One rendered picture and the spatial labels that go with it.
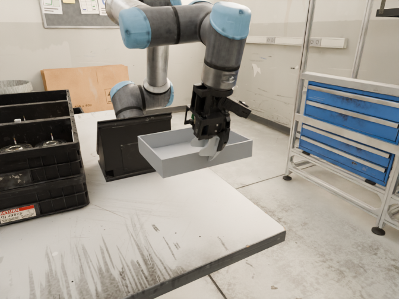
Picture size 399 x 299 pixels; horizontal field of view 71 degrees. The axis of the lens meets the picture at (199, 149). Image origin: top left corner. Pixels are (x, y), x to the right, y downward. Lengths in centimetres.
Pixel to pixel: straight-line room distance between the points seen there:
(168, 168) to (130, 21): 33
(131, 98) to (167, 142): 39
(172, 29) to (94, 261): 58
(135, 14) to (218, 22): 16
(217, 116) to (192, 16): 21
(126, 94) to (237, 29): 76
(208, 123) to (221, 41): 17
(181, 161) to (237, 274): 110
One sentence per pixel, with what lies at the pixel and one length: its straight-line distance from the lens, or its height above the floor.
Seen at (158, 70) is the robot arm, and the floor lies 109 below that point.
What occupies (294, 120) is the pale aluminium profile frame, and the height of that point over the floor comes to 55.
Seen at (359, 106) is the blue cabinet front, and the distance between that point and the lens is 211.
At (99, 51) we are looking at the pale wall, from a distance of 417.
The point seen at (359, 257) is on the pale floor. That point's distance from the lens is 200.
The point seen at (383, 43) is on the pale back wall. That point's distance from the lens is 302.
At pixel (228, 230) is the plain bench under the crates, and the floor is 70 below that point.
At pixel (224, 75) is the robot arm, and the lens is 57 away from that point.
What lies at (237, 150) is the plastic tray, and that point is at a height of 93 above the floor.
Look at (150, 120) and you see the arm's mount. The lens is 108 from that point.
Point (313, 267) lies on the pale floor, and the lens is 183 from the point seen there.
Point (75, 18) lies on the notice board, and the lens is 412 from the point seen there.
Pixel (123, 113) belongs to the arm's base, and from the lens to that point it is 120.
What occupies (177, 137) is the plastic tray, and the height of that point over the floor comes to 92.
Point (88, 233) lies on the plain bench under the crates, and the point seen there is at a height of 70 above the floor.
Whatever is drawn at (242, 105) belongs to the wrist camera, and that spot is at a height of 107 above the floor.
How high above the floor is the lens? 123
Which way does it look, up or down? 23 degrees down
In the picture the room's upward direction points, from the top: straight up
